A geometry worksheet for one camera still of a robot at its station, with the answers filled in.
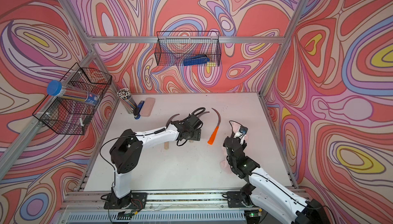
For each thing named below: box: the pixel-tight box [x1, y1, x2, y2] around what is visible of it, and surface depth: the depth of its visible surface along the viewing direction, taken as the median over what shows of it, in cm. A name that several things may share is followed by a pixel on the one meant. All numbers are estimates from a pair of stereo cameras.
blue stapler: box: [134, 100, 145, 120], surface depth 110 cm
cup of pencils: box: [116, 87, 138, 115], surface depth 101 cm
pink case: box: [140, 97, 156, 118], surface depth 110 cm
